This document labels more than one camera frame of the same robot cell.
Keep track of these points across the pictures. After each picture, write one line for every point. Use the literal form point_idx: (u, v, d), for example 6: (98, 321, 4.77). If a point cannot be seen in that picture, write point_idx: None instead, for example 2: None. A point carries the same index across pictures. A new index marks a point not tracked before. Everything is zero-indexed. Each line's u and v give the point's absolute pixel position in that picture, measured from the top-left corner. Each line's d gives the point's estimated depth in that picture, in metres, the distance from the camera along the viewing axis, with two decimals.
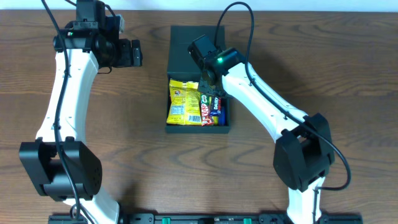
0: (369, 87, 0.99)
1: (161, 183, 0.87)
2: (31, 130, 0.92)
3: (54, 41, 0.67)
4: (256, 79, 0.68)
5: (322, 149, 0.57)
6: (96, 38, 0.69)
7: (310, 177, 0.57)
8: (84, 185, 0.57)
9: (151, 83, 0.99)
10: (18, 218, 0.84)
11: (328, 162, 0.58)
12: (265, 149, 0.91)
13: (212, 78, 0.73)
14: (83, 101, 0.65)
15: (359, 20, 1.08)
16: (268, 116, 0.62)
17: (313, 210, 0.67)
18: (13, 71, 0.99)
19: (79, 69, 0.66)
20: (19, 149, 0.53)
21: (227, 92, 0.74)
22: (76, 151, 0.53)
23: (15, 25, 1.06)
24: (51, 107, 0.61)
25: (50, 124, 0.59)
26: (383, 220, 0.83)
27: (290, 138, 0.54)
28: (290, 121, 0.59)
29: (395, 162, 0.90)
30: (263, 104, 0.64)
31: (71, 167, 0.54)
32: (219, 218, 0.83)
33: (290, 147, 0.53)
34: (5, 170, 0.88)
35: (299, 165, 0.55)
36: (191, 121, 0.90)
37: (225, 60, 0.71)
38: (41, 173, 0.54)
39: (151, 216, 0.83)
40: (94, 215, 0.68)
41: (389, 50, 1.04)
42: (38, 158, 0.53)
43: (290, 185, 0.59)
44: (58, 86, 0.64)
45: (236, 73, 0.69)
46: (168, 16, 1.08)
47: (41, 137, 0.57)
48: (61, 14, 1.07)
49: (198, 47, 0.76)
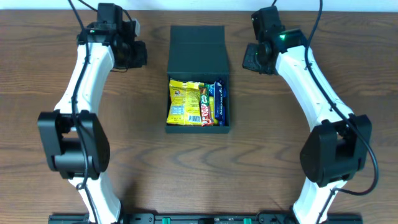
0: (369, 87, 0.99)
1: (161, 183, 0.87)
2: (32, 130, 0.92)
3: (78, 37, 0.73)
4: (313, 66, 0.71)
5: (355, 150, 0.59)
6: (115, 37, 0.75)
7: (334, 175, 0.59)
8: (94, 162, 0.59)
9: (151, 82, 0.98)
10: (18, 218, 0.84)
11: (356, 166, 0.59)
12: (265, 149, 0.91)
13: (270, 51, 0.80)
14: (97, 89, 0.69)
15: (359, 20, 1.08)
16: (313, 102, 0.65)
17: (320, 211, 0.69)
18: (12, 71, 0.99)
19: (97, 58, 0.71)
20: (38, 117, 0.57)
21: (280, 70, 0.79)
22: (91, 122, 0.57)
23: (14, 24, 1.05)
24: (70, 86, 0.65)
25: (67, 98, 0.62)
26: (383, 220, 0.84)
27: (329, 128, 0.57)
28: (334, 112, 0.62)
29: (395, 162, 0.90)
30: (313, 90, 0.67)
31: (85, 139, 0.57)
32: (219, 218, 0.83)
33: (326, 137, 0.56)
34: (5, 170, 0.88)
35: (327, 157, 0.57)
36: (191, 121, 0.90)
37: (287, 37, 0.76)
38: (55, 142, 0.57)
39: (151, 216, 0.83)
40: (97, 204, 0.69)
41: (388, 50, 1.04)
42: (54, 127, 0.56)
43: (311, 178, 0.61)
44: (78, 70, 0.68)
45: (295, 53, 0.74)
46: (168, 16, 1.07)
47: (59, 109, 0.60)
48: (61, 14, 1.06)
49: (264, 18, 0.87)
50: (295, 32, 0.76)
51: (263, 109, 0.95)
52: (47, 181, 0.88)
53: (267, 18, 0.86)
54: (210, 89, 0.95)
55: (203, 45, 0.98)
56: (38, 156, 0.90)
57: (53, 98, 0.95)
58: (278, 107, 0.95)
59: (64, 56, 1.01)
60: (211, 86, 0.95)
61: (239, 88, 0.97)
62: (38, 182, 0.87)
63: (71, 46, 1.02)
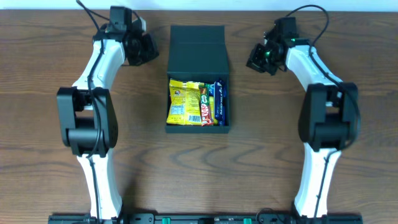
0: (370, 87, 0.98)
1: (161, 183, 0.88)
2: (31, 130, 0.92)
3: (94, 37, 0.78)
4: (314, 55, 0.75)
5: (344, 112, 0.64)
6: (126, 37, 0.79)
7: (324, 135, 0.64)
8: (106, 137, 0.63)
9: (151, 82, 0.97)
10: (20, 218, 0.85)
11: (345, 129, 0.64)
12: (265, 149, 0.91)
13: (282, 53, 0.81)
14: (111, 76, 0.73)
15: (360, 21, 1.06)
16: (308, 74, 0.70)
17: (318, 194, 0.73)
18: (11, 71, 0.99)
19: (111, 50, 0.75)
20: (58, 92, 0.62)
21: (289, 66, 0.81)
22: (104, 96, 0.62)
23: (12, 24, 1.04)
24: (86, 68, 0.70)
25: (84, 78, 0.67)
26: (383, 220, 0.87)
27: (321, 88, 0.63)
28: (328, 80, 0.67)
29: (392, 163, 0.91)
30: (310, 65, 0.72)
31: (100, 111, 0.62)
32: (219, 218, 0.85)
33: (316, 93, 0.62)
34: (5, 170, 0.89)
35: (317, 114, 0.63)
36: (191, 121, 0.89)
37: (298, 41, 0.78)
38: (71, 116, 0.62)
39: (151, 216, 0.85)
40: (101, 190, 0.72)
41: (390, 50, 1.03)
42: (71, 101, 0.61)
43: (304, 138, 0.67)
44: (92, 58, 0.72)
45: (301, 48, 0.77)
46: (166, 15, 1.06)
47: (76, 86, 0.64)
48: (59, 13, 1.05)
49: (285, 23, 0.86)
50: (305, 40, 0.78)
51: (263, 109, 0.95)
52: (47, 181, 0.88)
53: (287, 24, 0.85)
54: (210, 89, 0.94)
55: (205, 45, 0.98)
56: (37, 157, 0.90)
57: (52, 98, 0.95)
58: (278, 107, 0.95)
59: (64, 55, 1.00)
60: (211, 85, 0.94)
61: (240, 88, 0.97)
62: (38, 182, 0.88)
63: (70, 46, 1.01)
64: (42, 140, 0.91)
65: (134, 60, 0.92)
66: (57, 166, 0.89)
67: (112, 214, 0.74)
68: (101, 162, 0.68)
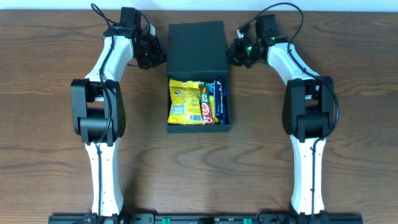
0: (370, 87, 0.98)
1: (161, 183, 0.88)
2: (31, 130, 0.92)
3: (104, 34, 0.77)
4: (293, 51, 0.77)
5: (323, 103, 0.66)
6: (135, 35, 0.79)
7: (307, 127, 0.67)
8: (114, 126, 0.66)
9: (152, 82, 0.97)
10: (20, 218, 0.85)
11: (324, 119, 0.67)
12: (265, 149, 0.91)
13: (263, 51, 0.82)
14: (120, 70, 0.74)
15: (359, 20, 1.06)
16: (288, 70, 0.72)
17: (311, 187, 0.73)
18: (11, 71, 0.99)
19: (122, 46, 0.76)
20: (71, 84, 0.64)
21: (270, 63, 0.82)
22: (115, 86, 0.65)
23: (12, 24, 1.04)
24: (98, 62, 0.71)
25: (96, 70, 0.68)
26: (383, 220, 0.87)
27: (300, 81, 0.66)
28: (305, 75, 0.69)
29: (392, 163, 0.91)
30: (290, 63, 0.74)
31: (112, 101, 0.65)
32: (219, 218, 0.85)
33: (295, 88, 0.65)
34: (5, 170, 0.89)
35: (298, 107, 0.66)
36: (192, 120, 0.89)
37: (277, 40, 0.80)
38: (83, 106, 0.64)
39: (151, 216, 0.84)
40: (104, 183, 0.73)
41: (389, 50, 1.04)
42: (84, 91, 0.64)
43: (288, 130, 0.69)
44: (104, 54, 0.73)
45: (280, 45, 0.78)
46: (166, 15, 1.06)
47: (89, 78, 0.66)
48: (58, 14, 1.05)
49: (265, 21, 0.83)
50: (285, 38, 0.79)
51: (263, 109, 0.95)
52: (47, 181, 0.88)
53: (268, 22, 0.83)
54: (210, 88, 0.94)
55: (204, 43, 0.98)
56: (38, 157, 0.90)
57: (52, 98, 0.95)
58: (278, 107, 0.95)
59: (64, 56, 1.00)
60: (211, 84, 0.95)
61: (240, 88, 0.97)
62: (38, 182, 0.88)
63: (70, 46, 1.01)
64: (43, 140, 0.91)
65: (140, 60, 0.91)
66: (58, 166, 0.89)
67: (114, 210, 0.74)
68: (107, 151, 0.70)
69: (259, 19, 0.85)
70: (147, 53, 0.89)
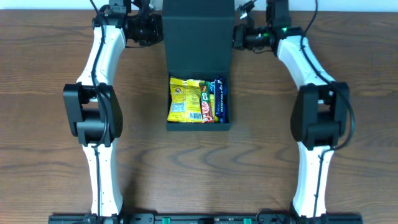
0: (370, 87, 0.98)
1: (161, 182, 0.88)
2: (32, 130, 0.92)
3: (93, 21, 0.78)
4: (306, 47, 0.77)
5: (336, 112, 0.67)
6: (125, 20, 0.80)
7: (317, 135, 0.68)
8: (111, 126, 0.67)
9: (152, 82, 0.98)
10: (18, 218, 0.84)
11: (336, 127, 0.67)
12: (265, 149, 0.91)
13: (273, 43, 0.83)
14: (113, 65, 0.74)
15: (359, 20, 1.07)
16: (301, 71, 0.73)
17: (315, 193, 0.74)
18: (12, 71, 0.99)
19: (112, 39, 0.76)
20: (63, 89, 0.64)
21: (280, 57, 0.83)
22: (109, 91, 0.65)
23: (13, 25, 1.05)
24: (89, 63, 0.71)
25: (87, 72, 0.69)
26: (383, 220, 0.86)
27: (313, 89, 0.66)
28: (319, 79, 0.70)
29: (392, 163, 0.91)
30: (303, 61, 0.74)
31: (106, 106, 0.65)
32: (219, 218, 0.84)
33: (308, 95, 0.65)
34: (5, 171, 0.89)
35: (310, 116, 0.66)
36: (192, 118, 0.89)
37: (289, 30, 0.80)
38: (78, 110, 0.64)
39: (151, 216, 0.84)
40: (104, 184, 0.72)
41: (389, 50, 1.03)
42: (78, 96, 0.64)
43: (298, 138, 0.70)
44: (94, 49, 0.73)
45: (292, 38, 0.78)
46: None
47: (81, 83, 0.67)
48: (61, 14, 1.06)
49: (277, 7, 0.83)
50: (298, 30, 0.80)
51: (263, 109, 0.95)
52: (47, 181, 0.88)
53: (280, 8, 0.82)
54: (210, 86, 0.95)
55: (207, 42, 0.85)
56: (38, 157, 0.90)
57: (53, 98, 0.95)
58: (278, 107, 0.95)
59: (64, 56, 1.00)
60: (211, 83, 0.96)
61: (239, 88, 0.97)
62: (38, 182, 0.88)
63: (71, 46, 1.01)
64: (43, 140, 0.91)
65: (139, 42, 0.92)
66: (57, 166, 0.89)
67: (113, 211, 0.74)
68: (105, 152, 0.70)
69: (271, 5, 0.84)
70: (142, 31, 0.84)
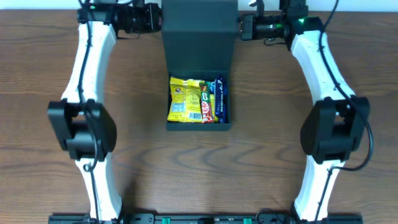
0: (370, 87, 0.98)
1: (161, 183, 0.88)
2: (32, 130, 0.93)
3: (78, 15, 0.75)
4: (324, 48, 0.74)
5: (352, 129, 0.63)
6: (115, 13, 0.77)
7: (329, 150, 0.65)
8: (103, 143, 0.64)
9: (152, 82, 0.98)
10: (18, 218, 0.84)
11: (349, 144, 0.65)
12: (265, 149, 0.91)
13: (287, 35, 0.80)
14: (102, 69, 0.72)
15: (359, 20, 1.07)
16: (319, 80, 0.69)
17: (319, 201, 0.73)
18: (12, 71, 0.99)
19: (100, 39, 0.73)
20: (48, 107, 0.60)
21: (293, 53, 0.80)
22: (97, 110, 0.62)
23: (13, 25, 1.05)
24: (75, 73, 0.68)
25: (74, 86, 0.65)
26: (384, 221, 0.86)
27: (331, 105, 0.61)
28: (337, 92, 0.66)
29: (392, 163, 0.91)
30: (321, 68, 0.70)
31: (95, 124, 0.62)
32: (219, 218, 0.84)
33: (324, 112, 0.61)
34: (5, 170, 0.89)
35: (324, 132, 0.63)
36: (192, 118, 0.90)
37: (305, 22, 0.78)
38: (66, 129, 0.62)
39: (151, 216, 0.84)
40: (100, 192, 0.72)
41: (389, 50, 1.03)
42: (63, 116, 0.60)
43: (308, 151, 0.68)
44: (81, 54, 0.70)
45: (310, 37, 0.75)
46: None
47: (66, 98, 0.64)
48: (61, 14, 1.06)
49: None
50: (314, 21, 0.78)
51: (263, 109, 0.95)
52: (47, 181, 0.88)
53: None
54: (211, 86, 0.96)
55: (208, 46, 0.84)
56: (38, 156, 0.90)
57: (53, 98, 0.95)
58: (278, 107, 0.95)
59: (64, 56, 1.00)
60: (211, 83, 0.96)
61: (240, 88, 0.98)
62: (38, 182, 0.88)
63: (71, 46, 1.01)
64: (43, 140, 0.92)
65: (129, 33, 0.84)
66: (58, 166, 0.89)
67: (112, 215, 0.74)
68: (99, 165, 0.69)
69: None
70: (135, 19, 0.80)
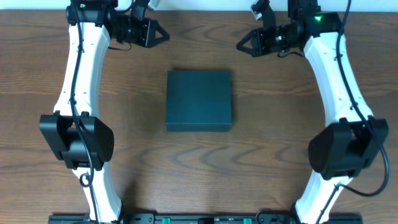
0: (370, 87, 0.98)
1: (161, 183, 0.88)
2: (32, 129, 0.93)
3: (67, 14, 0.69)
4: (342, 56, 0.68)
5: (365, 150, 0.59)
6: (107, 10, 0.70)
7: (339, 169, 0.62)
8: (99, 154, 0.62)
9: (151, 83, 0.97)
10: (18, 218, 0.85)
11: (361, 163, 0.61)
12: (265, 149, 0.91)
13: (301, 32, 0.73)
14: (96, 78, 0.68)
15: (359, 20, 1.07)
16: (335, 97, 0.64)
17: (321, 209, 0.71)
18: (12, 71, 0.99)
19: (92, 44, 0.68)
20: (40, 121, 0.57)
21: (306, 55, 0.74)
22: (91, 124, 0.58)
23: (13, 25, 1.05)
24: (66, 83, 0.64)
25: (66, 98, 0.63)
26: (383, 220, 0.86)
27: (346, 128, 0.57)
28: (355, 112, 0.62)
29: (392, 163, 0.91)
30: (337, 81, 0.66)
31: (91, 139, 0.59)
32: (219, 218, 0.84)
33: (339, 135, 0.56)
34: (5, 170, 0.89)
35: (336, 154, 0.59)
36: (192, 117, 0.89)
37: (323, 20, 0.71)
38: (61, 142, 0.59)
39: (151, 216, 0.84)
40: (98, 196, 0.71)
41: (389, 50, 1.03)
42: (56, 130, 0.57)
43: (317, 168, 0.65)
44: (73, 61, 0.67)
45: (328, 40, 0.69)
46: (166, 15, 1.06)
47: (59, 111, 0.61)
48: (61, 14, 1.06)
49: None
50: (331, 17, 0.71)
51: (263, 109, 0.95)
52: (47, 181, 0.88)
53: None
54: None
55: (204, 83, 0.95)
56: (38, 156, 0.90)
57: (53, 98, 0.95)
58: (278, 108, 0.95)
59: (64, 56, 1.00)
60: None
61: (240, 88, 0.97)
62: (38, 182, 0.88)
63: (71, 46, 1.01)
64: (43, 140, 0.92)
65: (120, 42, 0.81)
66: (58, 166, 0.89)
67: (112, 217, 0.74)
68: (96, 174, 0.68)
69: None
70: (130, 30, 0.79)
